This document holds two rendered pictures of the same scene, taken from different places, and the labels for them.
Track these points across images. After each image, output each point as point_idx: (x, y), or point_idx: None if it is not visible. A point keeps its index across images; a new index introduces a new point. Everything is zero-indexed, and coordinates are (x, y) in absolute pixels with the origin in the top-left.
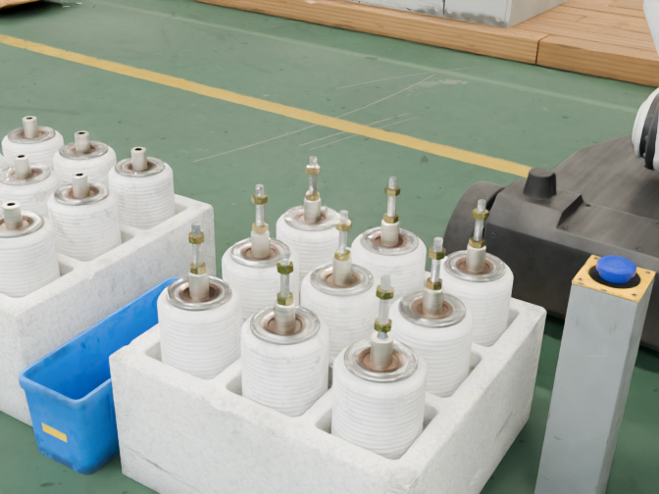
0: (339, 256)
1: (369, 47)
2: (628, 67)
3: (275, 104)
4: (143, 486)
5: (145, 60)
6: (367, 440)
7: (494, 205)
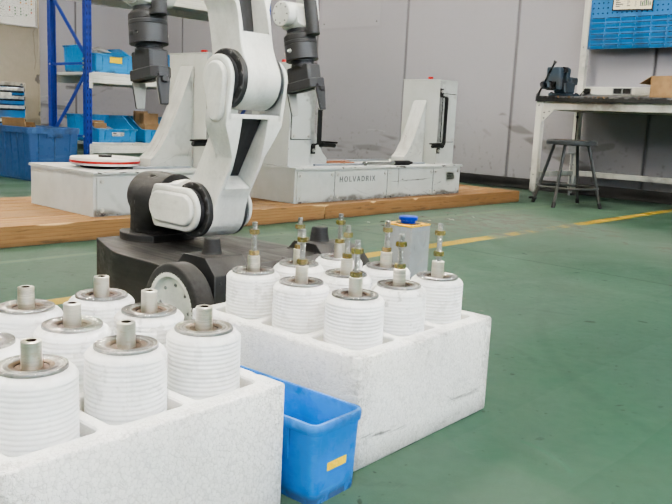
0: (351, 254)
1: None
2: None
3: None
4: (369, 465)
5: None
6: (459, 315)
7: (210, 265)
